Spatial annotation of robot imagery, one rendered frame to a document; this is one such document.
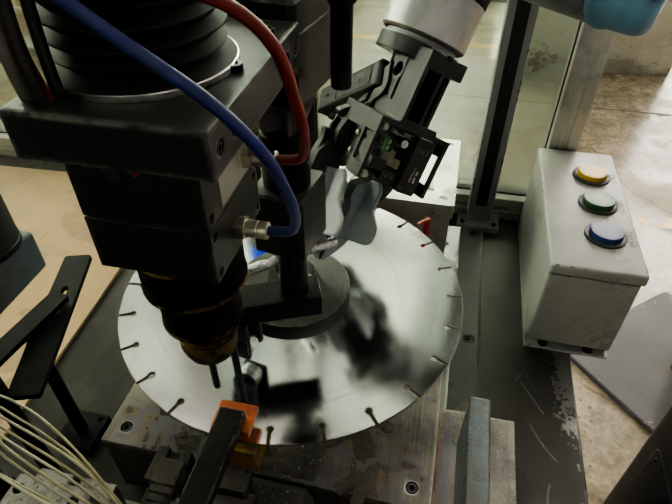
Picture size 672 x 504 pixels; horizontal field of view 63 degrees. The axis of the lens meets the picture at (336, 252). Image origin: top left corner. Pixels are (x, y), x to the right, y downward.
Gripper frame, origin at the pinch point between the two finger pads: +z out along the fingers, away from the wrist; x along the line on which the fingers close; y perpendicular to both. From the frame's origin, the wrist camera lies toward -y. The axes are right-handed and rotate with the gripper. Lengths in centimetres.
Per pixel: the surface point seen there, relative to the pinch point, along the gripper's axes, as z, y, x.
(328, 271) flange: 2.3, 1.0, 1.5
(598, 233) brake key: -10.6, 1.1, 34.9
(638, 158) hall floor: -36, -129, 211
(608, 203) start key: -14.3, -3.3, 39.4
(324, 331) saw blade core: 5.8, 6.9, 0.1
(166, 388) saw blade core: 13.0, 7.6, -12.2
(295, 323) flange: 6.0, 6.0, -2.5
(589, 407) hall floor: 39, -34, 120
